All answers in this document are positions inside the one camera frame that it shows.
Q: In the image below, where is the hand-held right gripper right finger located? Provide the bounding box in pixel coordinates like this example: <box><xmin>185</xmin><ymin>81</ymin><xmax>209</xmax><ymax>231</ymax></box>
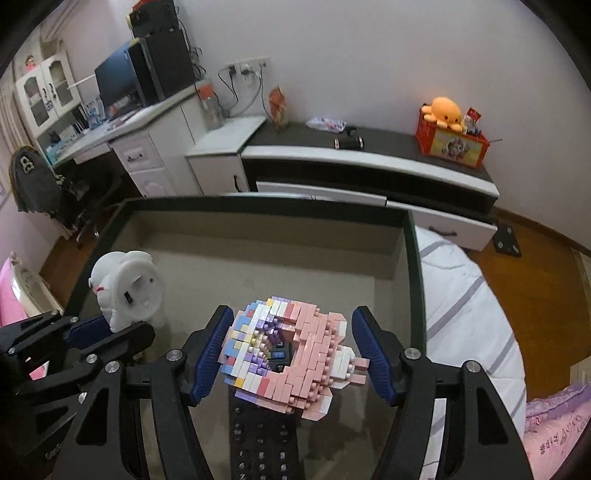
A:
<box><xmin>352</xmin><ymin>306</ymin><xmax>536</xmax><ymax>480</ymax></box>

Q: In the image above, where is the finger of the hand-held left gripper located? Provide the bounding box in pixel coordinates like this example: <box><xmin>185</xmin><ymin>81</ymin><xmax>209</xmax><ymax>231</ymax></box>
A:
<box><xmin>0</xmin><ymin>311</ymin><xmax>112</xmax><ymax>370</ymax></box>
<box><xmin>14</xmin><ymin>320</ymin><xmax>157</xmax><ymax>407</ymax></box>

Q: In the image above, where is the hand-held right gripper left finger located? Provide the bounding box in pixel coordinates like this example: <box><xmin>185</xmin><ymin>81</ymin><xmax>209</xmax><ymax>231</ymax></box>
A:
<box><xmin>60</xmin><ymin>305</ymin><xmax>235</xmax><ymax>480</ymax></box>

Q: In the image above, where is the pink building block figure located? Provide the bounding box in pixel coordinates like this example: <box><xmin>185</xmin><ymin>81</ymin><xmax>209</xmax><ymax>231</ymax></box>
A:
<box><xmin>218</xmin><ymin>295</ymin><xmax>370</xmax><ymax>422</ymax></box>

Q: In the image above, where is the white bunny figurine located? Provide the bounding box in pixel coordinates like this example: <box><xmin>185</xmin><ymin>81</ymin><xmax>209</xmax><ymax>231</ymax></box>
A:
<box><xmin>89</xmin><ymin>250</ymin><xmax>167</xmax><ymax>333</ymax></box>

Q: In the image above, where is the pink storage box black interior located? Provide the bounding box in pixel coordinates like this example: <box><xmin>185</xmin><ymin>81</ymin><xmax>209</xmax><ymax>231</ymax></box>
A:
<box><xmin>62</xmin><ymin>196</ymin><xmax>428</xmax><ymax>480</ymax></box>

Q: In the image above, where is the white bed headboard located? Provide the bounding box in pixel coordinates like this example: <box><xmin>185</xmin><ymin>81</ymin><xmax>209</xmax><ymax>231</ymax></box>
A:
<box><xmin>9</xmin><ymin>251</ymin><xmax>65</xmax><ymax>319</ymax></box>

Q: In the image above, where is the pink pillow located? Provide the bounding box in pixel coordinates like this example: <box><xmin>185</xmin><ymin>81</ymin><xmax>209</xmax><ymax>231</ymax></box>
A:
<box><xmin>0</xmin><ymin>256</ymin><xmax>51</xmax><ymax>379</ymax></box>

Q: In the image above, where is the black remote control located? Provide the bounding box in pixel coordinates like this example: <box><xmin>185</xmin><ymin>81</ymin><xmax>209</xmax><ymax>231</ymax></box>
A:
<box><xmin>228</xmin><ymin>390</ymin><xmax>308</xmax><ymax>480</ymax></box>

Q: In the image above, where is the black office chair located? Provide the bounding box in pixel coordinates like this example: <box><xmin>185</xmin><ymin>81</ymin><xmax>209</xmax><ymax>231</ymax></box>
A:
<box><xmin>46</xmin><ymin>161</ymin><xmax>125</xmax><ymax>245</ymax></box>

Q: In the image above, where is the grey jacket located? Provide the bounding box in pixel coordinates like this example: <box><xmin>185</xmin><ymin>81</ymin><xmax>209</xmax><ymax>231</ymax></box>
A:
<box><xmin>10</xmin><ymin>147</ymin><xmax>63</xmax><ymax>215</ymax></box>

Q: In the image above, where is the black bathroom scale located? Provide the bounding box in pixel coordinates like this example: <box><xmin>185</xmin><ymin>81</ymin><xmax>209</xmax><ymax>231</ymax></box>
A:
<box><xmin>493</xmin><ymin>224</ymin><xmax>522</xmax><ymax>257</ymax></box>

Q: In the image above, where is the white desk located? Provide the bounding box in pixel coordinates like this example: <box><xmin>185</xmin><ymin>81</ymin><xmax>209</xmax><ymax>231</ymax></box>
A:
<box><xmin>39</xmin><ymin>88</ymin><xmax>204</xmax><ymax>199</ymax></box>

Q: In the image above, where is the white side cabinet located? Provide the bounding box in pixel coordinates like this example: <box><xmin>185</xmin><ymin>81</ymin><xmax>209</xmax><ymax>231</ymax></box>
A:
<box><xmin>185</xmin><ymin>115</ymin><xmax>267</xmax><ymax>195</ymax></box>

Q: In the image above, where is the pink quilt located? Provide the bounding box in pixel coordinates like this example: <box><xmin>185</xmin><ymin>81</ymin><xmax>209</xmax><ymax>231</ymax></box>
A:
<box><xmin>522</xmin><ymin>383</ymin><xmax>591</xmax><ymax>480</ymax></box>

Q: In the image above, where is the black white TV cabinet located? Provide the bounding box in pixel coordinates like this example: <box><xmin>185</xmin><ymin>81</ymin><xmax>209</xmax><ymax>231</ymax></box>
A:
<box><xmin>240</xmin><ymin>121</ymin><xmax>500</xmax><ymax>252</ymax></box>

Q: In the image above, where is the red toy box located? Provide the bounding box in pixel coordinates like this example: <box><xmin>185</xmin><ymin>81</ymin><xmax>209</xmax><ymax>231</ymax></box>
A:
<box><xmin>416</xmin><ymin>107</ymin><xmax>491</xmax><ymax>171</ymax></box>

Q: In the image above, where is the beige curtain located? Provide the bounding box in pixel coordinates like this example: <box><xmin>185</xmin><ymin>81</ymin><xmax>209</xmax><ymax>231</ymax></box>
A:
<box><xmin>0</xmin><ymin>69</ymin><xmax>28</xmax><ymax>153</ymax></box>

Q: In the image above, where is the white plastic packet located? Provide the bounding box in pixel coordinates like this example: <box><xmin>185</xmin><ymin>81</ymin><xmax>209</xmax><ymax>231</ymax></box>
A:
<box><xmin>306</xmin><ymin>116</ymin><xmax>347</xmax><ymax>132</ymax></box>

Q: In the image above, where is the white hutch cabinet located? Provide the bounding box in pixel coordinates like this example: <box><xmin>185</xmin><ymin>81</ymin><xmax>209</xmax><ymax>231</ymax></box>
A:
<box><xmin>14</xmin><ymin>51</ymin><xmax>84</xmax><ymax>139</ymax></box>

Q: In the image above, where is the clear jar orange lid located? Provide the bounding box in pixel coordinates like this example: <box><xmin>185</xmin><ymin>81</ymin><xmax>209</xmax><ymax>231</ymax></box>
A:
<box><xmin>198</xmin><ymin>80</ymin><xmax>225</xmax><ymax>131</ymax></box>

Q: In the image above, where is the orange octopus plush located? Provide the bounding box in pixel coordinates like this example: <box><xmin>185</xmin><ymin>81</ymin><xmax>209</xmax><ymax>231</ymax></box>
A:
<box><xmin>419</xmin><ymin>96</ymin><xmax>467</xmax><ymax>134</ymax></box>

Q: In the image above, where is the small red white toy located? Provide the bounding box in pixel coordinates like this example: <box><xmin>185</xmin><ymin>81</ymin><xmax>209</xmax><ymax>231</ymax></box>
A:
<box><xmin>463</xmin><ymin>107</ymin><xmax>483</xmax><ymax>136</ymax></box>

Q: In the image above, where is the orange snack bag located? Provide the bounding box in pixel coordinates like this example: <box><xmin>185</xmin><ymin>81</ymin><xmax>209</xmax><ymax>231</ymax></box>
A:
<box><xmin>269</xmin><ymin>85</ymin><xmax>291</xmax><ymax>130</ymax></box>

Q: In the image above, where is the black computer monitor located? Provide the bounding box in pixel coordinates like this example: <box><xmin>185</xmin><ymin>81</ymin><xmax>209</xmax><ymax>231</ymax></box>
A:
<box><xmin>95</xmin><ymin>44</ymin><xmax>141</xmax><ymax>116</ymax></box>

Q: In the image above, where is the black computer tower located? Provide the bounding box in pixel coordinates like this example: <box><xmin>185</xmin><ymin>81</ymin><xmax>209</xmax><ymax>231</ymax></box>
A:
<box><xmin>129</xmin><ymin>28</ymin><xmax>197</xmax><ymax>107</ymax></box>

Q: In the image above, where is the black speaker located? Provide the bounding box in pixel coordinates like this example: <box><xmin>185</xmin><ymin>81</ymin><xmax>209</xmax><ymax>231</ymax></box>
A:
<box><xmin>128</xmin><ymin>7</ymin><xmax>172</xmax><ymax>38</ymax></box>

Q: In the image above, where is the white wall socket strip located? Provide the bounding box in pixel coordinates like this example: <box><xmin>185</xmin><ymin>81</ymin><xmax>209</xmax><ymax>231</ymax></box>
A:
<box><xmin>225</xmin><ymin>56</ymin><xmax>270</xmax><ymax>77</ymax></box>

